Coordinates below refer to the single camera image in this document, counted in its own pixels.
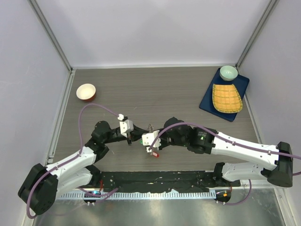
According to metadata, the large silver keyring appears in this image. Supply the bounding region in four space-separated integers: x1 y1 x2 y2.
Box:
147 124 154 133

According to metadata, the light green bowl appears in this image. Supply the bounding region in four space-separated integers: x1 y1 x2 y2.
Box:
220 65 238 81

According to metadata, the red key tag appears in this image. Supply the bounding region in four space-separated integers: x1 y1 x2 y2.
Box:
151 152 159 158

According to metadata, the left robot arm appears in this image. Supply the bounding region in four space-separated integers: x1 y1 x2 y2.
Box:
17 119 148 219

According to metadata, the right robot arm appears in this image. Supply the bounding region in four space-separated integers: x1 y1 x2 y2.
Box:
151 117 293 187

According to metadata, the red bowl white inside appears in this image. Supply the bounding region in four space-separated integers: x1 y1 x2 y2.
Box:
76 83 96 102

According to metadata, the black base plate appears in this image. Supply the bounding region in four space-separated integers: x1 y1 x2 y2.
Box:
99 170 241 194

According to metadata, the white slotted cable duct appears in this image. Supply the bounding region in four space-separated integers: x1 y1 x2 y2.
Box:
58 190 216 201

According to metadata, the yellow woven bamboo plate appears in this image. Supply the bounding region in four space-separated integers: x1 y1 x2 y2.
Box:
212 84 243 114

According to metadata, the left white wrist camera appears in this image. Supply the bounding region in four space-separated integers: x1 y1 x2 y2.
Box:
117 114 134 138

